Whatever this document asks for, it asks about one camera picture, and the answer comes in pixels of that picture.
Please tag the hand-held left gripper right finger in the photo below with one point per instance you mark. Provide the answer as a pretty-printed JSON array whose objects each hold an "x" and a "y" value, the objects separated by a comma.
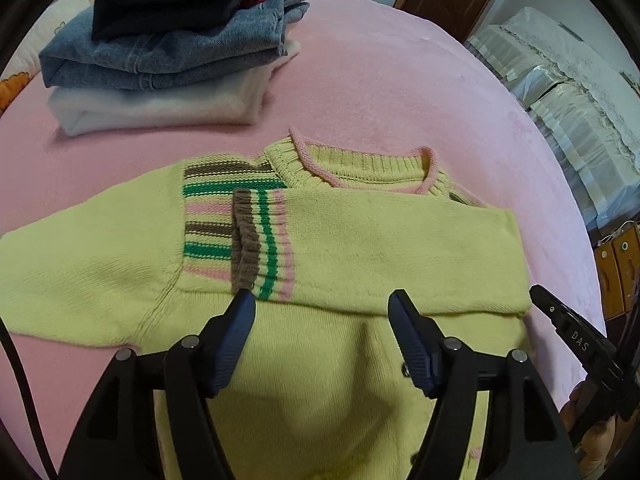
[{"x": 411, "y": 345}]

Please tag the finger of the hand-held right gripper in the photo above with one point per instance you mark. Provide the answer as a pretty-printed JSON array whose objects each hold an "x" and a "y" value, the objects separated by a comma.
[{"x": 575, "y": 330}]

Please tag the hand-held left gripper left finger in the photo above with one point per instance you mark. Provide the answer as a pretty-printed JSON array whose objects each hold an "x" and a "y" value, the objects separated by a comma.
[{"x": 234, "y": 345}]

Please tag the yellow striped knit sweater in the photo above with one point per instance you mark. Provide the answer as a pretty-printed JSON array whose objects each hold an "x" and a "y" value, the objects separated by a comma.
[{"x": 350, "y": 240}]

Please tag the person's right hand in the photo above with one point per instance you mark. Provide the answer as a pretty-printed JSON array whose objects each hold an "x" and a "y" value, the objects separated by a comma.
[{"x": 597, "y": 447}]

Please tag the wooden cabinet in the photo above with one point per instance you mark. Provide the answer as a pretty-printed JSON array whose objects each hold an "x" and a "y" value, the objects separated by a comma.
[{"x": 620, "y": 270}]

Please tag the lace covered sofa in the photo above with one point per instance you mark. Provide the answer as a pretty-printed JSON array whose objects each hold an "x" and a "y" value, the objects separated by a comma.
[{"x": 575, "y": 95}]

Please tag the folded white sweater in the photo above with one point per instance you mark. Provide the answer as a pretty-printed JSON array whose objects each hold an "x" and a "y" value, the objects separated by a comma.
[{"x": 160, "y": 105}]

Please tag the pink bed blanket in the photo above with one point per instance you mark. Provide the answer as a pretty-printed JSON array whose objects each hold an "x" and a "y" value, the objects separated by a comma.
[{"x": 400, "y": 90}]

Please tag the folded blue jeans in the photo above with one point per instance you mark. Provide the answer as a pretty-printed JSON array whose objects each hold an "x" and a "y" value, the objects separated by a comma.
[{"x": 190, "y": 55}]

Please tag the cream printed pillow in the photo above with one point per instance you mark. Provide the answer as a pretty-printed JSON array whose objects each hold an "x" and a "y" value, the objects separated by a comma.
[{"x": 35, "y": 55}]

